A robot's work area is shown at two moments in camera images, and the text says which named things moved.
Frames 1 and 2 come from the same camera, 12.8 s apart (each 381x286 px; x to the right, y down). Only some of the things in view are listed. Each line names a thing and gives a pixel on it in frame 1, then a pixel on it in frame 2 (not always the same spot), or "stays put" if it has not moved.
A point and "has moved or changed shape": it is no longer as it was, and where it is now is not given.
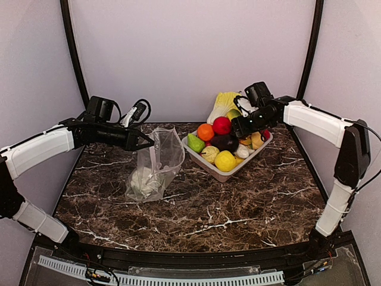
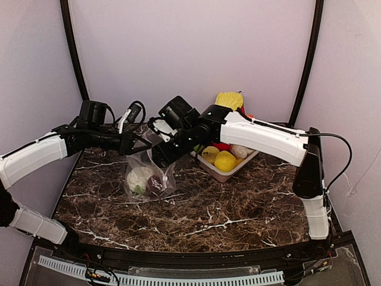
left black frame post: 76,50 stays put
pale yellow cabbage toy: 209,153 stays put
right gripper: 240,128 to 162,155
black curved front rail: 321,246 stays put
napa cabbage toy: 224,103 stays put
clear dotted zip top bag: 157,167 has moved or changed shape
